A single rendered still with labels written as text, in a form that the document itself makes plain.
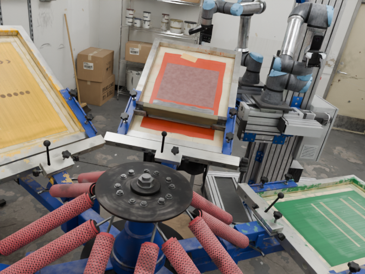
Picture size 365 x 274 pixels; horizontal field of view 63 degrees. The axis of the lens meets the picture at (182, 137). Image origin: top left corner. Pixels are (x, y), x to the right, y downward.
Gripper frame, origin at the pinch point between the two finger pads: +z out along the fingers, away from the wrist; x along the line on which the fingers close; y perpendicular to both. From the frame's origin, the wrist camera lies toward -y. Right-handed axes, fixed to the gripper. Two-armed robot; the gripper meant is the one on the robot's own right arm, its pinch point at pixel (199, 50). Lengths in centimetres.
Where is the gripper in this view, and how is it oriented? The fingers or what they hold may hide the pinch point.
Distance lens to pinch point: 225.1
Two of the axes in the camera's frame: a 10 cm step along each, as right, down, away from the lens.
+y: 9.8, 1.9, -0.7
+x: 1.8, -6.6, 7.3
